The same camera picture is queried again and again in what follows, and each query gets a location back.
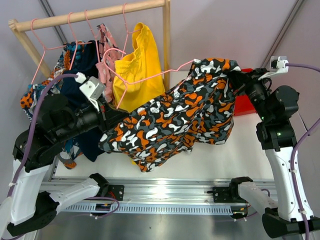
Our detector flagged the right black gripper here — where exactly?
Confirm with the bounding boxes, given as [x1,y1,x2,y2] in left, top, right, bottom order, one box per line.
[228,67,273,120]

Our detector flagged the yellow shorts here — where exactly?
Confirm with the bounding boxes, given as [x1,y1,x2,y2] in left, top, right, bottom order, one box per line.
[113,22,165,113]

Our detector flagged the orange black camouflage shorts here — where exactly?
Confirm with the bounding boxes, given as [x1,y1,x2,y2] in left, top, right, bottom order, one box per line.
[98,58,240,172]

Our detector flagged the pink hanger of camouflage shorts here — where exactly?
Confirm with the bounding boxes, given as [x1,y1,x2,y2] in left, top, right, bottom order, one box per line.
[102,48,193,90]

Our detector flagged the pink hanger of yellow shorts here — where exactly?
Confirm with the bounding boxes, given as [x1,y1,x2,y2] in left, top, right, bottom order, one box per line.
[102,2,142,110]

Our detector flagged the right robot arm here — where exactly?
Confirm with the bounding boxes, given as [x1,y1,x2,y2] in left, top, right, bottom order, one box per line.
[227,68,320,240]

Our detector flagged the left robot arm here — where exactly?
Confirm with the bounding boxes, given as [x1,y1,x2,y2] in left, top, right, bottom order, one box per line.
[0,94,129,240]

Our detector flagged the navy blue shorts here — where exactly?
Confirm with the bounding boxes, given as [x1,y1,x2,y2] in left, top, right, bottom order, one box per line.
[60,40,103,162]

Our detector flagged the pink patterned shorts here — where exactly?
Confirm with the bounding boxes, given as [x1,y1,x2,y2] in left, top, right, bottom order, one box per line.
[96,23,121,103]

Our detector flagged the blue orange patterned shorts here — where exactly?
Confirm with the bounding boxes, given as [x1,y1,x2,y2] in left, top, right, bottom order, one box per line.
[19,41,87,170]

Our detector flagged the pink hanger far left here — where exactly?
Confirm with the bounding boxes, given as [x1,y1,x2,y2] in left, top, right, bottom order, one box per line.
[30,17,66,85]

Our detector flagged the red plastic bin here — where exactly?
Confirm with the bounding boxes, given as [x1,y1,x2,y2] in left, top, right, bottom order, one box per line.
[234,68,256,117]

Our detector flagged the wooden clothes rack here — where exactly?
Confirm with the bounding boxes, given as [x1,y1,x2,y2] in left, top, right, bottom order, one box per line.
[8,0,171,78]

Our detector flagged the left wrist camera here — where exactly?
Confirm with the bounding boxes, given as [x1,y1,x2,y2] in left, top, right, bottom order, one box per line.
[75,72,106,112]

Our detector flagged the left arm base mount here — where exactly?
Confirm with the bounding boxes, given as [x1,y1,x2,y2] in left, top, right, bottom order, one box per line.
[95,184,125,201]

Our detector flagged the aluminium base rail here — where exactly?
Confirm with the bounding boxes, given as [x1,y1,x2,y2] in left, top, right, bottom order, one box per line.
[39,177,278,216]

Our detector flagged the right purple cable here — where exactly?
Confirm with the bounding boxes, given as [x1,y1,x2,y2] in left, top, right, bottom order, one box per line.
[232,62,320,240]

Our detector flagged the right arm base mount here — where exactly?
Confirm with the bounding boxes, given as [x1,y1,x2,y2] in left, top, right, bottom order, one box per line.
[206,176,253,204]

